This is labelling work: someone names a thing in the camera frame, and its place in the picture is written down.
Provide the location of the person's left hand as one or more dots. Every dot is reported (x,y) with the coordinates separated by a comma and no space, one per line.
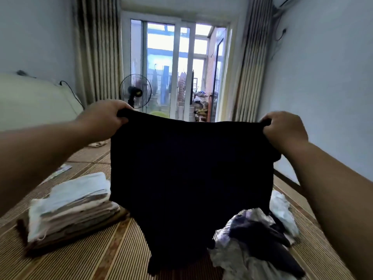
(102,120)

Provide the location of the person's right hand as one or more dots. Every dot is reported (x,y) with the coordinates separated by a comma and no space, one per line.
(285,131)

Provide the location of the small floral white garment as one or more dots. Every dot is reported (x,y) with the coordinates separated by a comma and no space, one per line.
(285,212)

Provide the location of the olive tan shorts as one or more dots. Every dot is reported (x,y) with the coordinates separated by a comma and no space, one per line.
(116,221)

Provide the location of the black red garment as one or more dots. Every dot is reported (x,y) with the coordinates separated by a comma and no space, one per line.
(192,183)

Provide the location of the bamboo bed mat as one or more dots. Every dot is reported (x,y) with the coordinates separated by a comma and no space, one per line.
(105,259)

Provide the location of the person's right forearm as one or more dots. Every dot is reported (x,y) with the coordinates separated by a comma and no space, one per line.
(338,207)

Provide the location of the person's left forearm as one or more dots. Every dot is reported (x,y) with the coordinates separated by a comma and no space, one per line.
(35,160)

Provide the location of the folded striped blanket stack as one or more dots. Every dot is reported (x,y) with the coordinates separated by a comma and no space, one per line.
(98,144)

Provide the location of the black standing fan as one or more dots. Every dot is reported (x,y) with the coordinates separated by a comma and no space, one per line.
(135,90)

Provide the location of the yellow green basin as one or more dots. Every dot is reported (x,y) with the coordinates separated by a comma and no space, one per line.
(160,113)

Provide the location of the blue plaid pillow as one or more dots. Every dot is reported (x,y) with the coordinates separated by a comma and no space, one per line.
(58,172)

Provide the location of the cream padded headboard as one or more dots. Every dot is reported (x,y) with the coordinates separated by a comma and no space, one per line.
(35,105)

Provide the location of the beige patterned curtain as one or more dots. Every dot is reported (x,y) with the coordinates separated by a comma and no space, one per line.
(253,61)
(99,49)

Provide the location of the cluttered balcony shelf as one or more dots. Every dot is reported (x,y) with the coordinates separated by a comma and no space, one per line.
(203,107)

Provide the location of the sliding glass balcony door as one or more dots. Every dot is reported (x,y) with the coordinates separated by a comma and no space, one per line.
(175,67)

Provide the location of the dark grey garment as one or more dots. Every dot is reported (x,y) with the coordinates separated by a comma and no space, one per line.
(262,236)

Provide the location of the white air conditioner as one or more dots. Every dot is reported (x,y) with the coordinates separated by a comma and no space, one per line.
(285,1)

